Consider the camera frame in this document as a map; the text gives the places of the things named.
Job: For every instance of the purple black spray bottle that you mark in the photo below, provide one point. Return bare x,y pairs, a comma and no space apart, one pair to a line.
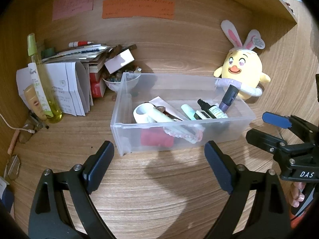
228,98

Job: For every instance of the red box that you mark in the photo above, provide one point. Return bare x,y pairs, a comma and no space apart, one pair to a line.
156,137

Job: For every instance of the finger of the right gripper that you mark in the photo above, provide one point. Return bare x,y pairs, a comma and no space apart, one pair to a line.
276,120
264,141

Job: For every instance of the yellow green spray bottle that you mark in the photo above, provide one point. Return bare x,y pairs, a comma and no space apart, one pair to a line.
42,83

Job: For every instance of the dark green dropper bottle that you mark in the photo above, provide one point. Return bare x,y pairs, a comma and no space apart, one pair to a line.
213,110

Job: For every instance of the red white marker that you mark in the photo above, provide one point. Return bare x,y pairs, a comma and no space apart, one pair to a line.
79,43

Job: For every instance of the bowl of beads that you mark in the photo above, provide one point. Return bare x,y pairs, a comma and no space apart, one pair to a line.
113,82

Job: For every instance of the teal frosted bottle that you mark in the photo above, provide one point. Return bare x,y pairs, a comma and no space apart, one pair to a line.
190,112

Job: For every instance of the white folded papers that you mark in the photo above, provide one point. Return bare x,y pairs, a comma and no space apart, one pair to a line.
71,86

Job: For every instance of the clear plastic bin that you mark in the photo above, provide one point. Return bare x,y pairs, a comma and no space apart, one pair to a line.
176,90

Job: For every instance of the pink sticky note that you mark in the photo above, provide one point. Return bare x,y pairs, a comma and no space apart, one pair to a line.
67,8

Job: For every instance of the face mask packet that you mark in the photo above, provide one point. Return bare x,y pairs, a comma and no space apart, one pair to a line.
33,102

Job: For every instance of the orange sticky note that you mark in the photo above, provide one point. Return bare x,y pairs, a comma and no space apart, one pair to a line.
142,8

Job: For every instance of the yellow chick plush toy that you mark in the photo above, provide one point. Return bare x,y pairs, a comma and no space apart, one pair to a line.
242,66

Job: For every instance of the white tape roll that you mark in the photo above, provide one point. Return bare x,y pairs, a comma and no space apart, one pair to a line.
141,113

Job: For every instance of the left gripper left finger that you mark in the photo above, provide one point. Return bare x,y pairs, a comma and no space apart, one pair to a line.
96,166

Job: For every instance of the right hand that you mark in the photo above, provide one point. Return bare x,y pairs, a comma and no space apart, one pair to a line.
296,196

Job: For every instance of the stack of books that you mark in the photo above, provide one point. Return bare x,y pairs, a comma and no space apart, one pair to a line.
93,58

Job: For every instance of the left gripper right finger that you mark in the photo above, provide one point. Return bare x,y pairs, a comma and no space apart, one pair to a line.
222,165

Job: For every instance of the white cardboard box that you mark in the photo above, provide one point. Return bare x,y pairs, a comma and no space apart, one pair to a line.
119,61

